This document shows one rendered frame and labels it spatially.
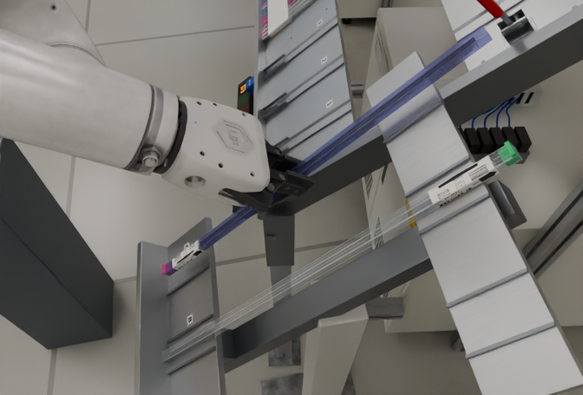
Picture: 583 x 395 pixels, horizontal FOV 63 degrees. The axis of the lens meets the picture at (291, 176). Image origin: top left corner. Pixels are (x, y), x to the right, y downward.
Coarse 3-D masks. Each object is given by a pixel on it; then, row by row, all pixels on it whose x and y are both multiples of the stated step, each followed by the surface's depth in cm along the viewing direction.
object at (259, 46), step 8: (256, 0) 112; (256, 8) 110; (256, 16) 108; (256, 24) 106; (256, 32) 104; (256, 40) 103; (256, 48) 101; (264, 48) 103; (256, 56) 99; (264, 56) 101; (256, 64) 98; (264, 64) 99; (256, 72) 96; (264, 72) 98; (256, 80) 95; (264, 80) 97; (256, 88) 94; (264, 88) 95; (256, 96) 92; (264, 96) 94; (256, 104) 91; (264, 104) 92; (256, 112) 90; (264, 112) 91; (264, 120) 90; (264, 128) 89; (264, 136) 87
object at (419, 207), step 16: (512, 144) 39; (496, 160) 39; (512, 160) 38; (400, 208) 44; (416, 208) 43; (432, 208) 42; (384, 224) 45; (400, 224) 44; (352, 240) 47; (368, 240) 46; (336, 256) 48; (352, 256) 47; (304, 272) 50; (320, 272) 49; (272, 288) 53; (288, 288) 51; (256, 304) 54; (224, 320) 57; (240, 320) 56; (192, 336) 60; (208, 336) 58; (176, 352) 61
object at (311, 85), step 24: (336, 0) 92; (288, 24) 100; (312, 24) 93; (336, 24) 87; (288, 48) 96; (312, 48) 89; (336, 48) 84; (288, 72) 92; (312, 72) 86; (336, 72) 81; (288, 96) 88; (312, 96) 83; (336, 96) 78; (288, 120) 85; (312, 120) 80; (336, 120) 75; (288, 144) 82; (312, 144) 77
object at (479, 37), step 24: (456, 48) 44; (480, 48) 43; (432, 72) 45; (408, 96) 46; (360, 120) 49; (336, 144) 51; (312, 168) 53; (240, 216) 59; (216, 240) 62; (168, 264) 67
